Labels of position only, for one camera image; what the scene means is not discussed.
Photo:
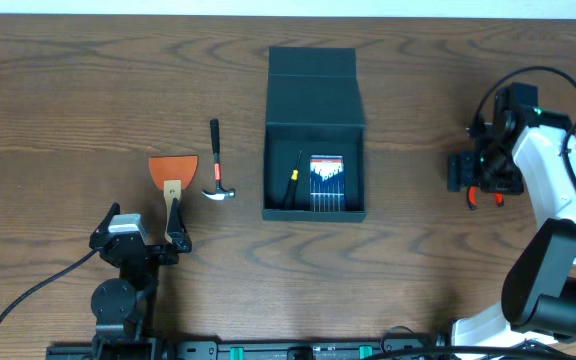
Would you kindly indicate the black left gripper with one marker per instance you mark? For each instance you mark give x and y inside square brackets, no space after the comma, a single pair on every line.
[150,251]

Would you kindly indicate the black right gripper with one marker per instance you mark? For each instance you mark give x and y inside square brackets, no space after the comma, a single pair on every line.
[464,173]

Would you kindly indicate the red handled pliers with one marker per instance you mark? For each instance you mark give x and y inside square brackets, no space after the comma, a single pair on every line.
[471,198]

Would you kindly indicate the orange scraper wooden handle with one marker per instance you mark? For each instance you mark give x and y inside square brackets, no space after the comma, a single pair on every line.
[172,175]

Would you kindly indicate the small black claw hammer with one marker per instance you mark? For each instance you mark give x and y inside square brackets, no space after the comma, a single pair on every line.
[219,194]

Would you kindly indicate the precision screwdriver set case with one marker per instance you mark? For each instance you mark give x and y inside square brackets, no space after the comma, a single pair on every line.
[327,183]

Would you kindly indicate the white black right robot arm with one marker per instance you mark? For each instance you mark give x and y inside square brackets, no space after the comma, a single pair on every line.
[538,300]

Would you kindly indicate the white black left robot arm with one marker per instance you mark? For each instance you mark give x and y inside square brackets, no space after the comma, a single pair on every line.
[124,306]

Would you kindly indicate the black yellow screwdriver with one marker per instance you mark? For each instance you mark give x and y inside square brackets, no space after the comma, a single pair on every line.
[290,195]

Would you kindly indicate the black open gift box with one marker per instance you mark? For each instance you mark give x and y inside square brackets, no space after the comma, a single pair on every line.
[313,105]

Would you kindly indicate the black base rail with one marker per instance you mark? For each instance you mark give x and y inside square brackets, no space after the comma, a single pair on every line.
[211,350]

